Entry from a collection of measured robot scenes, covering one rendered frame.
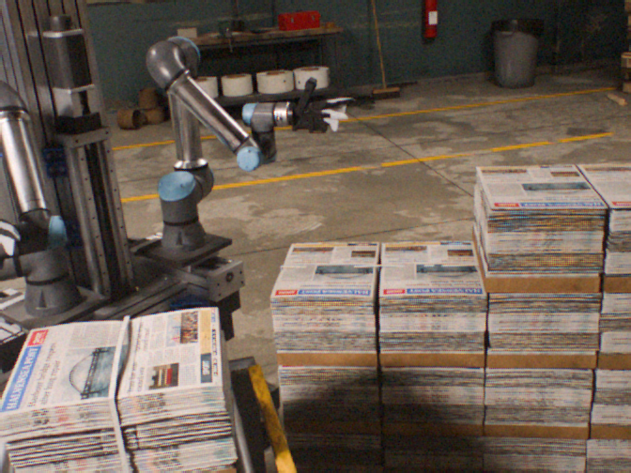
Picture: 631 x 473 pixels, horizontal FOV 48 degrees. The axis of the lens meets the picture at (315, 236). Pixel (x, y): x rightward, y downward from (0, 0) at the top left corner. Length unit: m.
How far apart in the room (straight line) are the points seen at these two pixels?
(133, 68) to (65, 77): 6.24
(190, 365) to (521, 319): 0.99
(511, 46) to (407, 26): 1.23
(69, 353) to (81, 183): 0.86
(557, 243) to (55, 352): 1.20
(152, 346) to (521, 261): 0.97
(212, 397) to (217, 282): 1.04
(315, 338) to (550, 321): 0.63
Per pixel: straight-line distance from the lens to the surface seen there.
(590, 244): 1.91
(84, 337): 1.45
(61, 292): 2.06
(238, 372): 1.69
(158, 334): 1.40
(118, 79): 8.36
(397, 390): 2.06
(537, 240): 1.87
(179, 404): 1.25
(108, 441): 1.30
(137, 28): 8.30
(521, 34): 8.80
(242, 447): 1.46
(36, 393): 1.31
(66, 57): 2.11
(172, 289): 2.29
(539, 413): 2.13
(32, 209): 1.76
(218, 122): 2.17
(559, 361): 2.04
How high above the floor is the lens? 1.70
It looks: 22 degrees down
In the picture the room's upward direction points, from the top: 4 degrees counter-clockwise
